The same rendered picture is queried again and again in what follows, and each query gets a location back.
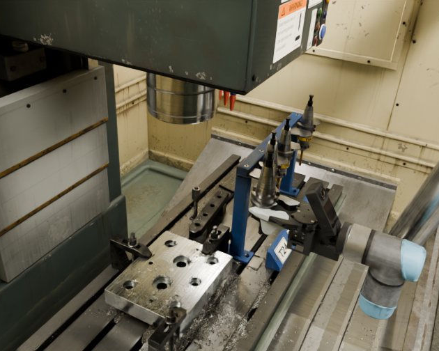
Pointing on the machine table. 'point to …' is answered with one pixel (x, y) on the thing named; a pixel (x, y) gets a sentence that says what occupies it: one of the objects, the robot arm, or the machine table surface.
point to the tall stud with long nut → (195, 200)
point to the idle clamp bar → (217, 207)
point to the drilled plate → (150, 313)
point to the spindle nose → (180, 100)
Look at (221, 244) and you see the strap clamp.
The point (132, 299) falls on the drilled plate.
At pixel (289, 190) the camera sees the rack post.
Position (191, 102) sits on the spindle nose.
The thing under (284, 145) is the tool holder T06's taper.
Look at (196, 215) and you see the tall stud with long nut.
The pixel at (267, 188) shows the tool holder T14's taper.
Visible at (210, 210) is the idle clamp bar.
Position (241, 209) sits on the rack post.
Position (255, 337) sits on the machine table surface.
